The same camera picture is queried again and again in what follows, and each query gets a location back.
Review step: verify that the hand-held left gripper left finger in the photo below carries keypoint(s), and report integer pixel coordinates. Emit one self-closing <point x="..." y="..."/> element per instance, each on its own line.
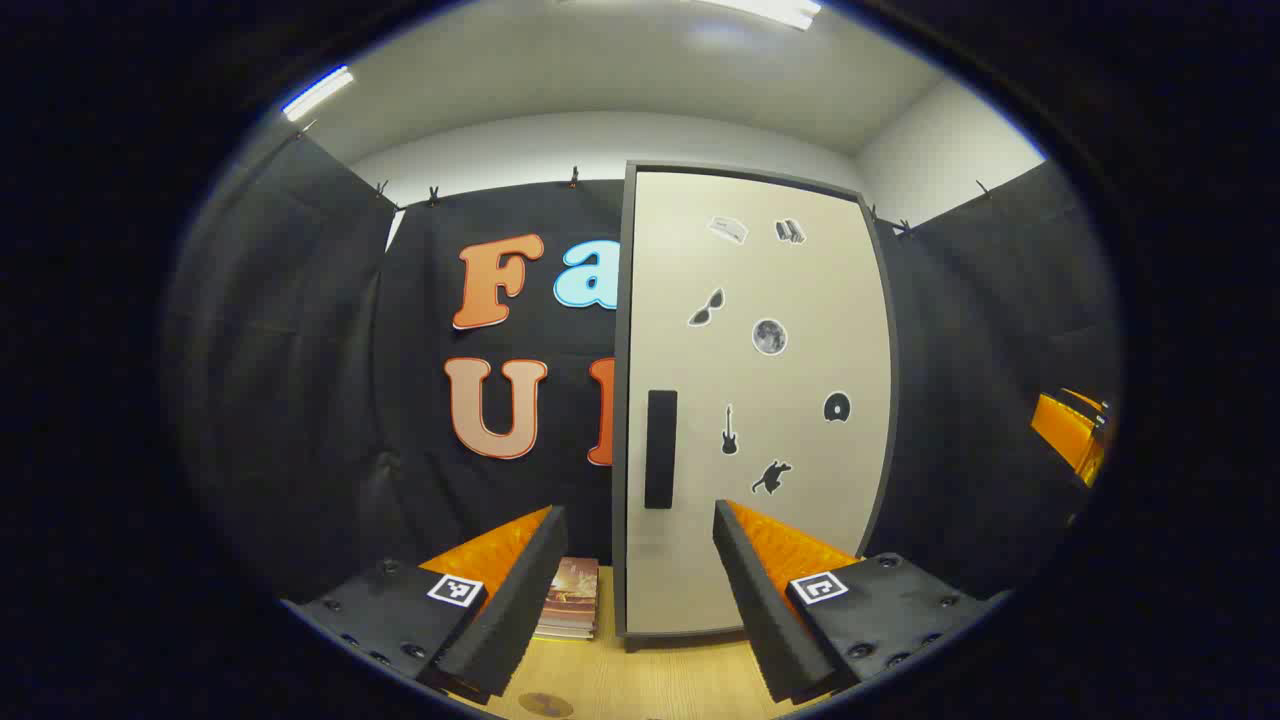
<point x="520" y="610"/>

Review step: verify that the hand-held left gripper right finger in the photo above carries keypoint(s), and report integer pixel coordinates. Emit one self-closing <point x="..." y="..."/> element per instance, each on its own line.
<point x="760" y="620"/>

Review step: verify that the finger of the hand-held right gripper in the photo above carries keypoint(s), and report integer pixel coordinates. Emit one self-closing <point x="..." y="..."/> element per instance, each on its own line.
<point x="1065" y="430"/>

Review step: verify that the round brown coaster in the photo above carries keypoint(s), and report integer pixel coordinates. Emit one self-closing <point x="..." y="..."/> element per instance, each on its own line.
<point x="545" y="705"/>

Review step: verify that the grey cabinet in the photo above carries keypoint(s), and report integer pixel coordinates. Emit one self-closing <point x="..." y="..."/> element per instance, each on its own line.
<point x="620" y="400"/>

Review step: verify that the stack of books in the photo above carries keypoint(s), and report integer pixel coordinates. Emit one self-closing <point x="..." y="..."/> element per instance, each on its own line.
<point x="575" y="590"/>

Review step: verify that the black backdrop cloth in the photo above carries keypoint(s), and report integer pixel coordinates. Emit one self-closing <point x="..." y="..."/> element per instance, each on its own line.
<point x="300" y="400"/>

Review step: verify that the row of backdrop clips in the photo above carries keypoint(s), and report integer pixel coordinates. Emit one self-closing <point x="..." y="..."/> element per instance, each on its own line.
<point x="574" y="180"/>

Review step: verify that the wide ceiling light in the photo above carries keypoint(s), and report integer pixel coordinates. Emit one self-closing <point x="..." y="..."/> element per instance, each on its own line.
<point x="770" y="10"/>

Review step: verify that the long ceiling light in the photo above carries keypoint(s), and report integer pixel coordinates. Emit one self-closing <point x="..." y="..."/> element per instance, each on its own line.
<point x="317" y="93"/>

